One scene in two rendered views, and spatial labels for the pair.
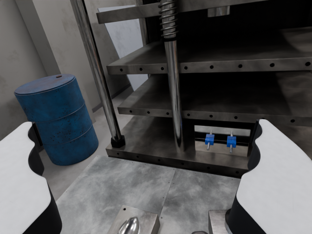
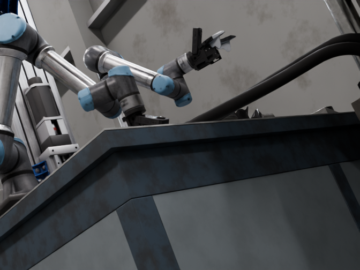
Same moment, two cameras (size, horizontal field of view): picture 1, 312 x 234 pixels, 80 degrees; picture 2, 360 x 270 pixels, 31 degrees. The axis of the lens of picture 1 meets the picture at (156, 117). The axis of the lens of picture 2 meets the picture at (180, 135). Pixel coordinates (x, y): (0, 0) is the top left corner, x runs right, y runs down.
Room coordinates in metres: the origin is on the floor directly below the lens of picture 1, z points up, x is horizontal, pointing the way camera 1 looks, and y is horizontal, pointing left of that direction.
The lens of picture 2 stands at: (0.51, -2.40, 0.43)
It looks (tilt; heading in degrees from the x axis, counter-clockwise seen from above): 16 degrees up; 108
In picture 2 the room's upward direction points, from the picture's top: 22 degrees counter-clockwise
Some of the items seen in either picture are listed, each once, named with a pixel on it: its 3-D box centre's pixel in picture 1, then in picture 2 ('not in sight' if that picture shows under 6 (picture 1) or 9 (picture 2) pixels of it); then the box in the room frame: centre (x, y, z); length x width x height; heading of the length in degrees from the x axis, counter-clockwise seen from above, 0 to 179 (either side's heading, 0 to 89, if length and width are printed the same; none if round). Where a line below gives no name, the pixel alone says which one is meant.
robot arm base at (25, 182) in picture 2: not in sight; (21, 189); (-0.70, -0.53, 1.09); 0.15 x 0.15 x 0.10
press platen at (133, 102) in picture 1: (217, 87); not in sight; (1.14, -0.43, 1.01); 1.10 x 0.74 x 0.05; 65
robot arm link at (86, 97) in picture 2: not in sight; (98, 97); (-0.29, -0.57, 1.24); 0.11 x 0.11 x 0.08; 11
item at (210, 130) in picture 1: (223, 117); not in sight; (1.00, -0.42, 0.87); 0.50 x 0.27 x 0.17; 155
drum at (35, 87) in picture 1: (61, 119); not in sight; (2.12, 1.17, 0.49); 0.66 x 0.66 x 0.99
